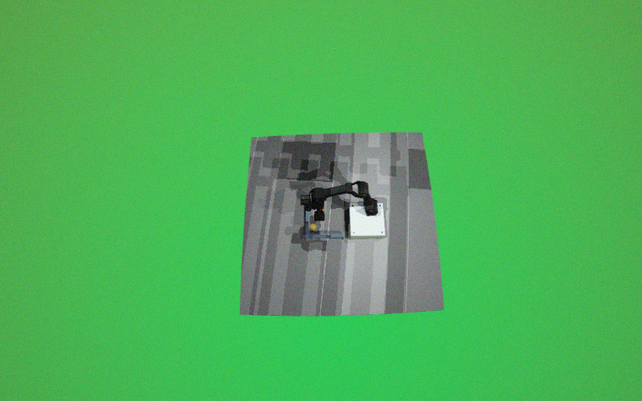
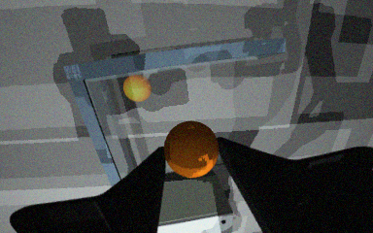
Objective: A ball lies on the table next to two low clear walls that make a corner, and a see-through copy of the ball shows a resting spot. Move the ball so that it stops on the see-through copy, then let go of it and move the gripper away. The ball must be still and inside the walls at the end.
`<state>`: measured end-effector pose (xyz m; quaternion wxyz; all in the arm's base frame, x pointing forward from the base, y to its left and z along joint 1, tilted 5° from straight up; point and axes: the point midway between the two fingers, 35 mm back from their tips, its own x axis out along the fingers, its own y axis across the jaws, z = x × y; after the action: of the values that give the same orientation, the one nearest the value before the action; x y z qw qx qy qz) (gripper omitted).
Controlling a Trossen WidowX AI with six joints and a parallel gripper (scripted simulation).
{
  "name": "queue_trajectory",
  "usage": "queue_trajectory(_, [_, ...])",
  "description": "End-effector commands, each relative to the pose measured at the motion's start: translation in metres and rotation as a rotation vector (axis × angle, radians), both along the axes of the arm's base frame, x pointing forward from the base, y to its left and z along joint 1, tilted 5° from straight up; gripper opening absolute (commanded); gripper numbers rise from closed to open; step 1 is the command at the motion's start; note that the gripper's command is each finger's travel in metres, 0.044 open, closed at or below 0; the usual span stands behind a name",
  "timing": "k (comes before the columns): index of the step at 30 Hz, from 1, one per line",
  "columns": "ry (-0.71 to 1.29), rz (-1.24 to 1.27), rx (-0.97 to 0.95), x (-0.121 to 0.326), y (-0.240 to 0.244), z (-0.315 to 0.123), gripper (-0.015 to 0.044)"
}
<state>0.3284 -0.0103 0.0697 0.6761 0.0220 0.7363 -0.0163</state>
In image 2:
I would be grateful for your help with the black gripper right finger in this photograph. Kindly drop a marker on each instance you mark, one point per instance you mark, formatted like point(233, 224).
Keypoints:
point(277, 189)

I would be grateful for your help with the light blue l-shaped low wall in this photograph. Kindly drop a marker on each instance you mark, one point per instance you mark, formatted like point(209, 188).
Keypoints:
point(76, 75)

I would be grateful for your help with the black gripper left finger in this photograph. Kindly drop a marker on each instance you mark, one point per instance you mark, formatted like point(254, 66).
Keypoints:
point(130, 206)

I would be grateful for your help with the clear l-shaped low wall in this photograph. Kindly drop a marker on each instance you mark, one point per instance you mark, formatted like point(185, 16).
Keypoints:
point(102, 100)

